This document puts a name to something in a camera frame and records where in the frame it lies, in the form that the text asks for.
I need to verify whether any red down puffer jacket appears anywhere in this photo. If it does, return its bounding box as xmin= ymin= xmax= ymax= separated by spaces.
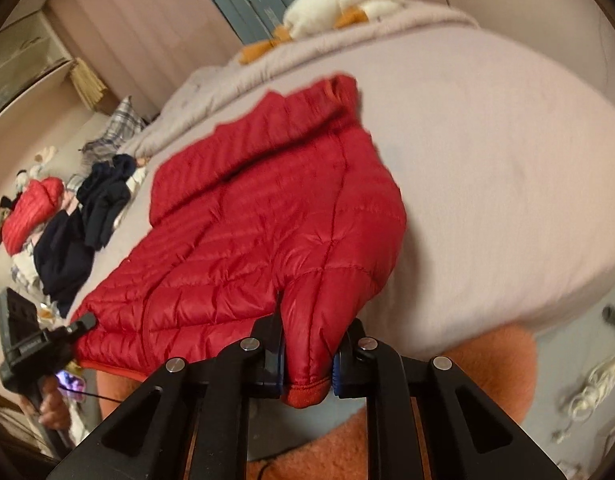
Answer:
xmin=75 ymin=74 xmax=407 ymax=408

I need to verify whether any dark navy clothes pile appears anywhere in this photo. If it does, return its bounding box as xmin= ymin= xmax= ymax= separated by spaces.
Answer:
xmin=34 ymin=154 xmax=138 ymax=318

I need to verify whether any person's left hand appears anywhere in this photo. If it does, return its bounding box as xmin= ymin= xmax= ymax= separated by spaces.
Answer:
xmin=19 ymin=376 xmax=71 ymax=430

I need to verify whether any folded red puffer jacket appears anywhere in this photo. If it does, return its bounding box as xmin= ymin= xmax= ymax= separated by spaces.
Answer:
xmin=1 ymin=177 xmax=64 ymax=256

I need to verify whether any small white plush toy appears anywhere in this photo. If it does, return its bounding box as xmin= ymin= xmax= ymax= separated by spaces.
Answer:
xmin=14 ymin=145 xmax=58 ymax=194

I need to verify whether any plaid grey pillow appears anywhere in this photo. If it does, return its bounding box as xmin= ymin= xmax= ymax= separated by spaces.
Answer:
xmin=80 ymin=96 xmax=147 ymax=167

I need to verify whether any yellow tassel hanging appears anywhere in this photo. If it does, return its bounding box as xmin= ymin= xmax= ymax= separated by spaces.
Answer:
xmin=68 ymin=58 xmax=108 ymax=110

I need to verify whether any pink curtain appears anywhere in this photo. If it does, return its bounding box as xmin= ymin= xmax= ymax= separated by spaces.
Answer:
xmin=44 ymin=0 xmax=449 ymax=122

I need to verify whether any grey folded duvet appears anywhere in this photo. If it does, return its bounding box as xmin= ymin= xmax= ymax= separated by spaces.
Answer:
xmin=118 ymin=0 xmax=479 ymax=158

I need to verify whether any white goose plush toy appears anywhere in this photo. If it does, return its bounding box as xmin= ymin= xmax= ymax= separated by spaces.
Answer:
xmin=238 ymin=0 xmax=405 ymax=65

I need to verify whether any cream wall shelf unit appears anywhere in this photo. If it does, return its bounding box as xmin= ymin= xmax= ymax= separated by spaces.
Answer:
xmin=0 ymin=11 xmax=73 ymax=114

